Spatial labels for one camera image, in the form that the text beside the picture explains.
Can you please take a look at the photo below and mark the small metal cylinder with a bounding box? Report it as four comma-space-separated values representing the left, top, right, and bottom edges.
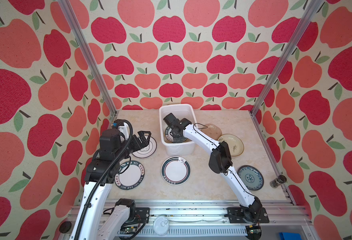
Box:
270, 175, 287, 189

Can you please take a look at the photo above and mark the white plate green red rim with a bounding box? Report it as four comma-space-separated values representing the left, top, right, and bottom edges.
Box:
161, 157, 191, 186

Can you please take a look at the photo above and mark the left aluminium frame post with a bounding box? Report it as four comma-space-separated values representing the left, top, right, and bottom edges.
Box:
58, 0, 118, 120

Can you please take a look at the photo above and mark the black round knob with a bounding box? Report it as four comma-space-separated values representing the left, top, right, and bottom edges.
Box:
59, 221, 72, 234

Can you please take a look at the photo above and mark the white plate green lettered rim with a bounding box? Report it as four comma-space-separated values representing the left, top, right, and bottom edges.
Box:
164, 127, 188, 144

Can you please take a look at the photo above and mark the cream plate with plant drawing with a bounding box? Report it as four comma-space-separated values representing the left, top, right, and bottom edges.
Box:
218, 134, 244, 157

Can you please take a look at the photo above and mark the white plastic bin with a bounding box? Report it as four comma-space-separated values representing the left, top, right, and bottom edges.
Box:
159, 104, 196, 157

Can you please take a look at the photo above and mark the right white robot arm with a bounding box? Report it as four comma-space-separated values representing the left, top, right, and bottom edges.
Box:
163, 113, 263, 223

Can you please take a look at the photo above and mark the pink ribbed glass plate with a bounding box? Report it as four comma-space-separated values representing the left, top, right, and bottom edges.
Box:
200, 124, 222, 140

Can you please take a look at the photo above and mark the white plate black flower outline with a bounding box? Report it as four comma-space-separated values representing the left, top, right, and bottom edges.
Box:
132, 137, 157, 159

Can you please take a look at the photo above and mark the black corrugated cable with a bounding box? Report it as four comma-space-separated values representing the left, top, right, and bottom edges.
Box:
73, 119, 134, 240

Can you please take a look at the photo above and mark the white plate green text rim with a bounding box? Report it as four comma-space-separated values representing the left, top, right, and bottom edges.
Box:
115, 161, 145, 191

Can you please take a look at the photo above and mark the right aluminium frame post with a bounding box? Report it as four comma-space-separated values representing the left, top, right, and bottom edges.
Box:
250, 0, 325, 116

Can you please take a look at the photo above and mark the aluminium front rail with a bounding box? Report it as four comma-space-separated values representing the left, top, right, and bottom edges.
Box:
68, 199, 320, 240

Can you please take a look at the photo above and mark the blue object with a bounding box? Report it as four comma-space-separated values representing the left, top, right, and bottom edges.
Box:
279, 232, 302, 240

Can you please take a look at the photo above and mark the aluminium frame post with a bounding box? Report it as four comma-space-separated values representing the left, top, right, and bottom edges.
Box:
250, 0, 325, 116
58, 0, 118, 120

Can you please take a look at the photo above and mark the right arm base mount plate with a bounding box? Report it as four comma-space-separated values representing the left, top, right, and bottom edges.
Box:
224, 208, 270, 224

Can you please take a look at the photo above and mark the white round cap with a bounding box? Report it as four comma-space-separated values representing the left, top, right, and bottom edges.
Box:
153, 216, 170, 236

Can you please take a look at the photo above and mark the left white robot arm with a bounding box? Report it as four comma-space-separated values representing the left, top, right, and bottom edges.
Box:
70, 128, 152, 240

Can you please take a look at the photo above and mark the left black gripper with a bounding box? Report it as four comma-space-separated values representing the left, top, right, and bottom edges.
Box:
115, 130, 152, 161

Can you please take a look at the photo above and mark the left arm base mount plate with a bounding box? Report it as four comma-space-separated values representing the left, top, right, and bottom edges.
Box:
125, 208, 150, 225

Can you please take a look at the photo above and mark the blue patterned plate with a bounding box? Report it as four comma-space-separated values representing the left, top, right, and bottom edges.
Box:
237, 165, 264, 191

